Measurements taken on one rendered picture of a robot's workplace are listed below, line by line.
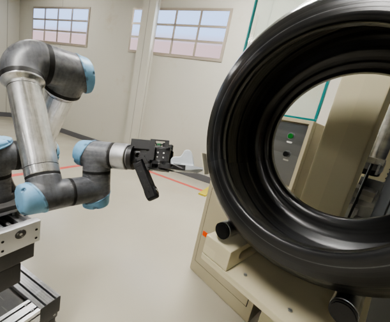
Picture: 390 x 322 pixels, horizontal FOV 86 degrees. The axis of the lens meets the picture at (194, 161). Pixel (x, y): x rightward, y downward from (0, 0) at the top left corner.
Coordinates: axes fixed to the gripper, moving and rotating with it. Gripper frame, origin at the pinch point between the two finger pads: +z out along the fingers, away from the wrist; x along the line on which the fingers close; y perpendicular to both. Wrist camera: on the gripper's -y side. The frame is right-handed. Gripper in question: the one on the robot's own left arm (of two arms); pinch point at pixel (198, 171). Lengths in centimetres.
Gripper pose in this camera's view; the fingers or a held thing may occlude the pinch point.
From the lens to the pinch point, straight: 58.4
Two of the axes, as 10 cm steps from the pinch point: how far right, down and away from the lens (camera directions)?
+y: 1.0, -9.9, 1.4
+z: 9.9, 0.9, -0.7
